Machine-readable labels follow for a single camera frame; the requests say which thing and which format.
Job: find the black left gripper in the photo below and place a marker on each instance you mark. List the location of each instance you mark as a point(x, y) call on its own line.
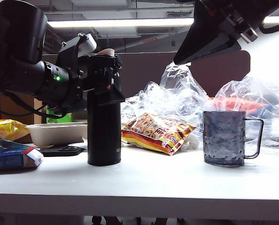
point(77, 93)

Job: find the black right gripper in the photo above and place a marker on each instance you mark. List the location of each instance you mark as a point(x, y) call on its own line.
point(242, 11)

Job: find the black thermos flask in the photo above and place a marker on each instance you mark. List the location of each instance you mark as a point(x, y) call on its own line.
point(104, 131)

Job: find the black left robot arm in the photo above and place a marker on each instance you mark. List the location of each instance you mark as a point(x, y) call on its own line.
point(24, 77)

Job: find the brown desk partition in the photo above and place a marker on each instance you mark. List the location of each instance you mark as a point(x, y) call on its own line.
point(141, 75)

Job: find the ceiling air vent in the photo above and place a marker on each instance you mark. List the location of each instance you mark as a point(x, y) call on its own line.
point(179, 15)

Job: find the green snack packet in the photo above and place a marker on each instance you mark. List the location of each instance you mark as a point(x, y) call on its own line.
point(59, 119)

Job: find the red ceiling sign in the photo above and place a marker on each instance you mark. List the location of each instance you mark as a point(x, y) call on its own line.
point(150, 40)

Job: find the crumpled clear plastic bag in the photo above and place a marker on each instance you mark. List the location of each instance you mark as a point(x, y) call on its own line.
point(176, 93)

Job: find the ceiling light strip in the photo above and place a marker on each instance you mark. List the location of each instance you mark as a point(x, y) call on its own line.
point(130, 22)

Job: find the orange item inside bag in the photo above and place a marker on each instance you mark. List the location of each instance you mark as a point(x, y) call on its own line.
point(235, 104)

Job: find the white crumpled tissue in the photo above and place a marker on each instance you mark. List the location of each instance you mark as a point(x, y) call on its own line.
point(85, 143)

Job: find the orange yellow snack bag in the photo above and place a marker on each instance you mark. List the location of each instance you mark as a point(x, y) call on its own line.
point(153, 136)

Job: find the beige pulp food container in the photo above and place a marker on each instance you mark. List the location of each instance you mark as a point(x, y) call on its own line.
point(55, 134)

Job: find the black flat lid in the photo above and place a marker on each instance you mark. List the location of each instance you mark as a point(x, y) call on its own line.
point(62, 150)

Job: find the white crumpled plastic wrapper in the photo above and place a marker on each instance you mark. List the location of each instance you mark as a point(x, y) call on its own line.
point(191, 143)

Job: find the brown cardboard box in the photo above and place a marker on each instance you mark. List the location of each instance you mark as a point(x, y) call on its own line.
point(1, 100)

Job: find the yellow chip bag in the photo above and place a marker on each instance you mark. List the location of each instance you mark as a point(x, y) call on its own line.
point(4, 129)

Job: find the blue white carton box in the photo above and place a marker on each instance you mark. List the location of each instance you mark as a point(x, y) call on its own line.
point(5, 158)

